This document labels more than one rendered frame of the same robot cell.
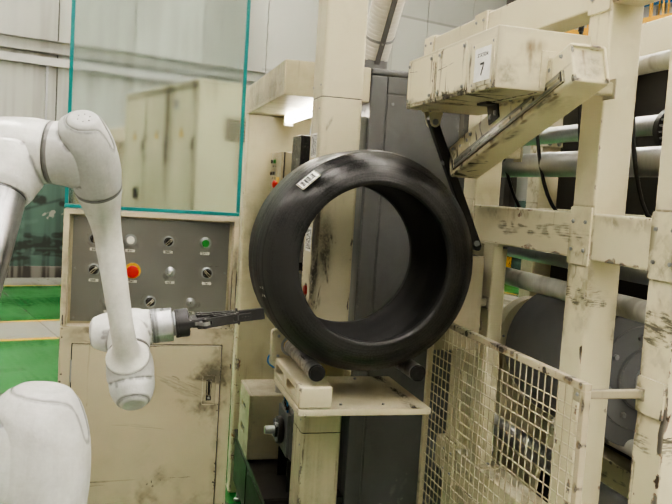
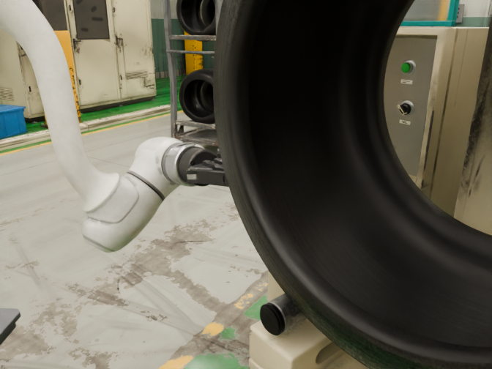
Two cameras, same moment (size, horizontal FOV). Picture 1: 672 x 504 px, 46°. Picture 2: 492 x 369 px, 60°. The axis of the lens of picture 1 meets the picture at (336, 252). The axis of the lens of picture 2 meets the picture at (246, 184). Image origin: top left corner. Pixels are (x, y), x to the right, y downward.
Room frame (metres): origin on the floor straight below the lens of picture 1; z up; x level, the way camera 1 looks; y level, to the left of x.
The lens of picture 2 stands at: (1.78, -0.39, 1.28)
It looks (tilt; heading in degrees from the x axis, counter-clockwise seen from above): 21 degrees down; 66
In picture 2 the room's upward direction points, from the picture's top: straight up
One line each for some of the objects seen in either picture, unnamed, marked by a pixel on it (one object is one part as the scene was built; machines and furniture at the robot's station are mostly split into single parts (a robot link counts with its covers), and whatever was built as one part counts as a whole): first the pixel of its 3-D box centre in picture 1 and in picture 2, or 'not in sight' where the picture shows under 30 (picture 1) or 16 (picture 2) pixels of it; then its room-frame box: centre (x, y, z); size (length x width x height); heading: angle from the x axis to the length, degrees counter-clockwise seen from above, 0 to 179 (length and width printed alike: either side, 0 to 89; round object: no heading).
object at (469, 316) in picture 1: (447, 298); not in sight; (2.52, -0.37, 1.05); 0.20 x 0.15 x 0.30; 15
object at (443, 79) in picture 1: (486, 77); not in sight; (2.17, -0.38, 1.71); 0.61 x 0.25 x 0.15; 15
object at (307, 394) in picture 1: (301, 380); (348, 308); (2.18, 0.08, 0.84); 0.36 x 0.09 x 0.06; 15
